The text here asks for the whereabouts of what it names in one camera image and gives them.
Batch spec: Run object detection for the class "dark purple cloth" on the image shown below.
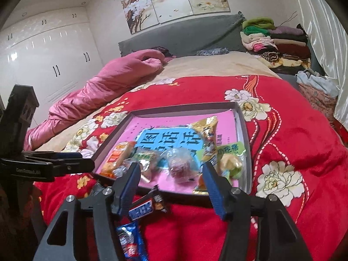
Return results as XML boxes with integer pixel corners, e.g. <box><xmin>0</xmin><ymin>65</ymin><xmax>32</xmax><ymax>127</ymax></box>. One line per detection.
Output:
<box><xmin>148</xmin><ymin>46</ymin><xmax>177</xmax><ymax>59</ymax></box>

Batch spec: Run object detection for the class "orange snack packet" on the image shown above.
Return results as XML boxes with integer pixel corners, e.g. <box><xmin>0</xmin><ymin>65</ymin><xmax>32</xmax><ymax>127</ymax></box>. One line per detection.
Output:
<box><xmin>99</xmin><ymin>141</ymin><xmax>136</xmax><ymax>179</ymax></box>

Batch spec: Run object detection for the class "clear red-print snack packet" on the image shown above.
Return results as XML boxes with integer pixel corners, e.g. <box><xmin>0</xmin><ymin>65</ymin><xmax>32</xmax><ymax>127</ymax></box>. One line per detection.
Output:
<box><xmin>166</xmin><ymin>148</ymin><xmax>199</xmax><ymax>185</ymax></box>

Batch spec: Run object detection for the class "dark shallow cardboard box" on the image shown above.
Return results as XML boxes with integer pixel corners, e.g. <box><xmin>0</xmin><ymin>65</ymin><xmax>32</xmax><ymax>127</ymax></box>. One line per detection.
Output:
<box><xmin>91</xmin><ymin>101</ymin><xmax>252</xmax><ymax>207</ymax></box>

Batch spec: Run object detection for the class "green snack packet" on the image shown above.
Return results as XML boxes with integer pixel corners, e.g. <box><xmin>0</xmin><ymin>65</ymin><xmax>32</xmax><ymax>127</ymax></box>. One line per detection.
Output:
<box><xmin>197</xmin><ymin>141</ymin><xmax>246</xmax><ymax>180</ymax></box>

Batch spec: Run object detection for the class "yellow snack packet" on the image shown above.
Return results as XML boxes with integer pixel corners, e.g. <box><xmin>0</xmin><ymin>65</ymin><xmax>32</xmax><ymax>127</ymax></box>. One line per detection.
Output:
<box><xmin>190</xmin><ymin>115</ymin><xmax>221</xmax><ymax>195</ymax></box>

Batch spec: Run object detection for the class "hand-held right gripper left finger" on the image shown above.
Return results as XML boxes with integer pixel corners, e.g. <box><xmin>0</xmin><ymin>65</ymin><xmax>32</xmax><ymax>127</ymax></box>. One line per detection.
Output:
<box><xmin>37</xmin><ymin>162</ymin><xmax>142</xmax><ymax>261</ymax></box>

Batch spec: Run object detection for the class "light blue cloth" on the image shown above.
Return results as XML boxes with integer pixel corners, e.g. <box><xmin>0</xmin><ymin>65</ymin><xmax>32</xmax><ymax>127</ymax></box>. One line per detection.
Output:
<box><xmin>296</xmin><ymin>69</ymin><xmax>340</xmax><ymax>98</ymax></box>

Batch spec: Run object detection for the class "grey headboard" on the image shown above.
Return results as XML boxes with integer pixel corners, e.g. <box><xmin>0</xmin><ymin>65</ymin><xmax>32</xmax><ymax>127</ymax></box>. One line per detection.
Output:
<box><xmin>118</xmin><ymin>11</ymin><xmax>246</xmax><ymax>57</ymax></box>

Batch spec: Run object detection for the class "blue patterned cloth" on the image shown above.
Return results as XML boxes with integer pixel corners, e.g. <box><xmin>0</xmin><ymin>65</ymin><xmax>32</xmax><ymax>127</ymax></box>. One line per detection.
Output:
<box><xmin>196</xmin><ymin>47</ymin><xmax>230</xmax><ymax>57</ymax></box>

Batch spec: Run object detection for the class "pink floral fabric bag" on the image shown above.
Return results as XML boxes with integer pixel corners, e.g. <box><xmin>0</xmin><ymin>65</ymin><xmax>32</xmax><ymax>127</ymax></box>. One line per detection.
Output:
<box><xmin>298</xmin><ymin>83</ymin><xmax>339</xmax><ymax>120</ymax></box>

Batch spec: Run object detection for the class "white satin curtain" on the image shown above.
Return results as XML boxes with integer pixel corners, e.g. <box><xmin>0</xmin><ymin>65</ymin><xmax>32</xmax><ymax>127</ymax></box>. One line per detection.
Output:
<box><xmin>289</xmin><ymin>0</ymin><xmax>348</xmax><ymax>121</ymax></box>

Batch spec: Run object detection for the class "red floral blanket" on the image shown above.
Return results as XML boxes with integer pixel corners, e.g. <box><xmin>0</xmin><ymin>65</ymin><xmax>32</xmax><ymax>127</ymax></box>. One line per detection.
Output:
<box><xmin>33</xmin><ymin>73</ymin><xmax>348</xmax><ymax>261</ymax></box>

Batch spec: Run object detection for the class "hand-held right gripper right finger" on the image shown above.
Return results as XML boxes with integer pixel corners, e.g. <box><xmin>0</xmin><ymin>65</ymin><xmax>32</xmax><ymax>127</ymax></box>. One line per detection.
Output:
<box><xmin>202</xmin><ymin>162</ymin><xmax>313</xmax><ymax>261</ymax></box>

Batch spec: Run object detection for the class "white wardrobe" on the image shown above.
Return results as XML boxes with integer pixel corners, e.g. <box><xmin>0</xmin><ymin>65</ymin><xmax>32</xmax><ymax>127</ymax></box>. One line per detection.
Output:
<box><xmin>0</xmin><ymin>7</ymin><xmax>104</xmax><ymax>142</ymax></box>

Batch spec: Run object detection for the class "floral wall painting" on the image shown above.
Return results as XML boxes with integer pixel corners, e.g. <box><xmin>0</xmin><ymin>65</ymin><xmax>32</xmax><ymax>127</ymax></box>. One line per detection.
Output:
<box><xmin>120</xmin><ymin>0</ymin><xmax>231</xmax><ymax>34</ymax></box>

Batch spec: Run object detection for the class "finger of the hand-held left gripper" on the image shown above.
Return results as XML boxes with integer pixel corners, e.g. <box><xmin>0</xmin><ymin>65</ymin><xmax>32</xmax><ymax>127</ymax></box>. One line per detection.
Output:
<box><xmin>41</xmin><ymin>158</ymin><xmax>95</xmax><ymax>175</ymax></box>
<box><xmin>23</xmin><ymin>151</ymin><xmax>83</xmax><ymax>164</ymax></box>

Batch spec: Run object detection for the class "pink quilt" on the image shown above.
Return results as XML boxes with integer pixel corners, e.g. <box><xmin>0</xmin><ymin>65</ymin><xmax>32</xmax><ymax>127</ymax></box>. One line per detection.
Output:
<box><xmin>23</xmin><ymin>49</ymin><xmax>177</xmax><ymax>151</ymax></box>

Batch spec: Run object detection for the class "beige bed sheet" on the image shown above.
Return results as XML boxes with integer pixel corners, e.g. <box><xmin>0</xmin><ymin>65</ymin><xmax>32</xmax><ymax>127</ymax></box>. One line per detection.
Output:
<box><xmin>35</xmin><ymin>51</ymin><xmax>283</xmax><ymax>153</ymax></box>

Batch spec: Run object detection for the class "pink and blue book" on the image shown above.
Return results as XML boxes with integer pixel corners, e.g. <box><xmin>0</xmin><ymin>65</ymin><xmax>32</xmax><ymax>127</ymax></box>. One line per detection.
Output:
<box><xmin>102</xmin><ymin>109</ymin><xmax>242</xmax><ymax>193</ymax></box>

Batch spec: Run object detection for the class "clear green-print snack packet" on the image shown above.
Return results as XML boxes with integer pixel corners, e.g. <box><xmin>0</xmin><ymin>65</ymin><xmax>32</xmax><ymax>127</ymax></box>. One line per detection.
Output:
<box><xmin>130</xmin><ymin>149</ymin><xmax>164</xmax><ymax>183</ymax></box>

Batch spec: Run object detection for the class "brown chocolate bar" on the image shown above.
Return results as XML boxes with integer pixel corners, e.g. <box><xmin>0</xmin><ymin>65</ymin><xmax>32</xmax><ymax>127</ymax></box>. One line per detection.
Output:
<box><xmin>128</xmin><ymin>185</ymin><xmax>170</xmax><ymax>222</ymax></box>

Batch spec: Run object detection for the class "stack of folded clothes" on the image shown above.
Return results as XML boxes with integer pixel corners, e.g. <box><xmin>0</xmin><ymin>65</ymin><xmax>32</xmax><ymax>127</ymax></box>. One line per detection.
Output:
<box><xmin>239</xmin><ymin>17</ymin><xmax>312</xmax><ymax>70</ymax></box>

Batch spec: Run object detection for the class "blue cookie packet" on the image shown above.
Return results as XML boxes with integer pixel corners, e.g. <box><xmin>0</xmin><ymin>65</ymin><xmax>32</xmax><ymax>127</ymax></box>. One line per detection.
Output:
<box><xmin>115</xmin><ymin>221</ymin><xmax>149</xmax><ymax>261</ymax></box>

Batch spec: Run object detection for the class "red cloth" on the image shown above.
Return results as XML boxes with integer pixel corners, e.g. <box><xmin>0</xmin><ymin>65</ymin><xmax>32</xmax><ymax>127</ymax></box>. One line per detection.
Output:
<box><xmin>333</xmin><ymin>117</ymin><xmax>348</xmax><ymax>143</ymax></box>

